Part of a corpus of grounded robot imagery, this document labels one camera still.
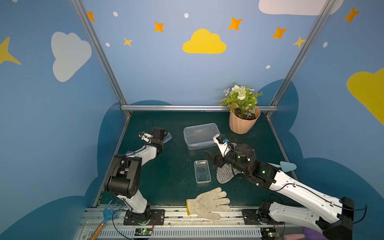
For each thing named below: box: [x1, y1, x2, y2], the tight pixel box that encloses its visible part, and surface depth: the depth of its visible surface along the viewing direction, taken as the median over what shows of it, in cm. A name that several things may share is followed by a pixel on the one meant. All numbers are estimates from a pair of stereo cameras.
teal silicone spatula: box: [267, 161, 297, 172], surface depth 94 cm
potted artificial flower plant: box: [219, 85, 263, 135], surface depth 97 cm
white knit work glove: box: [186, 187, 231, 221], surface depth 80 cm
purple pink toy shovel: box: [283, 227, 329, 240], surface depth 70 cm
